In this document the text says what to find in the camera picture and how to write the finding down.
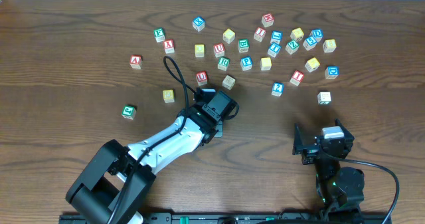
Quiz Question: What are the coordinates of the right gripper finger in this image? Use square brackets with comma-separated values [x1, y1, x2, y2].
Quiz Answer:
[334, 118, 355, 146]
[292, 124, 303, 155]

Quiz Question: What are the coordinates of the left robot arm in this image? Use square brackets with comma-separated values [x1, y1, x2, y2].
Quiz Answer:
[66, 89, 238, 223]

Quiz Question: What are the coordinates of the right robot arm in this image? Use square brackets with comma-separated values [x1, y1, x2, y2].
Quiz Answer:
[292, 120, 365, 221]

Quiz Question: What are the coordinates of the plain K block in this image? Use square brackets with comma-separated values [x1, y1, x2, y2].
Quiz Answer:
[222, 75, 236, 90]

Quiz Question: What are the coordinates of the red U block lower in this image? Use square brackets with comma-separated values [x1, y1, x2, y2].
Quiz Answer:
[196, 71, 208, 86]

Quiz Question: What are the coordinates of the red u block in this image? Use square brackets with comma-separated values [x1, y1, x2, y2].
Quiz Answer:
[213, 43, 225, 58]
[196, 71, 208, 86]

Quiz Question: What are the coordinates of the plain L block green 7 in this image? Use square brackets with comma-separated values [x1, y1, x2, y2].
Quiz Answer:
[317, 92, 331, 105]

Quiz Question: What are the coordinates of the yellow block near left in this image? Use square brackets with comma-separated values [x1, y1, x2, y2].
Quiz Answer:
[163, 89, 175, 103]

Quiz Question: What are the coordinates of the green R block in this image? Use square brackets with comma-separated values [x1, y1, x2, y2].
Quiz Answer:
[217, 56, 230, 71]

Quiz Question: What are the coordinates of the blue P block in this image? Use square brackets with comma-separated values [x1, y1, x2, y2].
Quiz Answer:
[240, 56, 253, 70]

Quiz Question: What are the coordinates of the red U block upper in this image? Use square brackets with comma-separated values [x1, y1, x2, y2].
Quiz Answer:
[213, 43, 225, 58]

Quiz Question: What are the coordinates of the yellow block centre left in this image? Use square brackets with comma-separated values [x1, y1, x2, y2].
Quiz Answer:
[195, 44, 205, 58]

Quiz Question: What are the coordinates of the blue 2 block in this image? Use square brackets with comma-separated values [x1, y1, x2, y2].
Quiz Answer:
[272, 82, 284, 96]

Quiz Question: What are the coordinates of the blue D block lower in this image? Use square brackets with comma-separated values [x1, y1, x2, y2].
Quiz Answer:
[325, 66, 339, 79]

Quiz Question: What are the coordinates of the blue d block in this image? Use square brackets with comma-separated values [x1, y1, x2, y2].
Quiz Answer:
[309, 29, 323, 42]
[325, 66, 339, 79]

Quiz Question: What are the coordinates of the red I block lower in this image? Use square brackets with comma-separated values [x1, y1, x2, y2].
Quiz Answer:
[290, 70, 305, 86]

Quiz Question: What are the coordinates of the red i block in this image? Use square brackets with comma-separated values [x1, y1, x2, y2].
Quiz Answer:
[254, 27, 266, 42]
[290, 70, 305, 86]

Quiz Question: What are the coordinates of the green B block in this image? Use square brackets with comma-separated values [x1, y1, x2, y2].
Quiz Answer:
[238, 39, 250, 53]

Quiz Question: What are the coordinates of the yellow S block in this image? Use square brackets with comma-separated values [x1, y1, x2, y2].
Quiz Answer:
[260, 57, 272, 71]

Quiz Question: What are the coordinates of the yellow block top centre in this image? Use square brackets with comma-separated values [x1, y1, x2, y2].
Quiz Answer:
[222, 29, 236, 44]

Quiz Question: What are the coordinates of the yellow K block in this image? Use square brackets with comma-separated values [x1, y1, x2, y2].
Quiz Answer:
[305, 57, 320, 72]

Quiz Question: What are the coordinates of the green J block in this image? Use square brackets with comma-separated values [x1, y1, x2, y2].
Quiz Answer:
[122, 105, 137, 120]

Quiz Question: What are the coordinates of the blue X block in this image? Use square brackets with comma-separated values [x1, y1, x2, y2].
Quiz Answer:
[192, 17, 205, 32]

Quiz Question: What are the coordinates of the red A block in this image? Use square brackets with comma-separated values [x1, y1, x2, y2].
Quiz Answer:
[129, 55, 142, 69]

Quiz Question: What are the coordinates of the blue T block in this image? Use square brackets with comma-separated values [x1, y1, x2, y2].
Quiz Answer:
[268, 43, 282, 58]

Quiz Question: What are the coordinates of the green F block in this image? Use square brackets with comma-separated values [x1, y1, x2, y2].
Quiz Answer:
[153, 28, 165, 43]

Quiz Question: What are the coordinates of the yellow B block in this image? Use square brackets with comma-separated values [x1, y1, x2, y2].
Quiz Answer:
[323, 39, 337, 53]

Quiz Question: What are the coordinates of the red I block upper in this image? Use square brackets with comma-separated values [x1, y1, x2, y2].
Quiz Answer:
[254, 27, 266, 42]

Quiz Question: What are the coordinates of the blue 5 block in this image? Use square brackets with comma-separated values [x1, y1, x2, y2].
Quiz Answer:
[303, 37, 317, 51]

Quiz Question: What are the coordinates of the blue L block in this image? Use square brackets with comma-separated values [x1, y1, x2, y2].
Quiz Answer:
[270, 31, 283, 44]

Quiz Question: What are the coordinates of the green Z block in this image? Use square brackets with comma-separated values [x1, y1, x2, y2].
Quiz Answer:
[286, 40, 299, 55]

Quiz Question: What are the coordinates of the blue D block upper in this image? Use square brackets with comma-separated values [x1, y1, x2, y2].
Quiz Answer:
[309, 29, 323, 42]

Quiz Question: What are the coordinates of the red H block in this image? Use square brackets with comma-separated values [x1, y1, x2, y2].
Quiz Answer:
[262, 13, 274, 28]

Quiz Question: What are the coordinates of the yellow block top right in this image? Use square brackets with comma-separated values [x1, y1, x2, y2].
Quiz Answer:
[290, 27, 304, 42]

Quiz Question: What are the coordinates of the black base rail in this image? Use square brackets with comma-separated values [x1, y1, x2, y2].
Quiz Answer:
[58, 212, 385, 224]

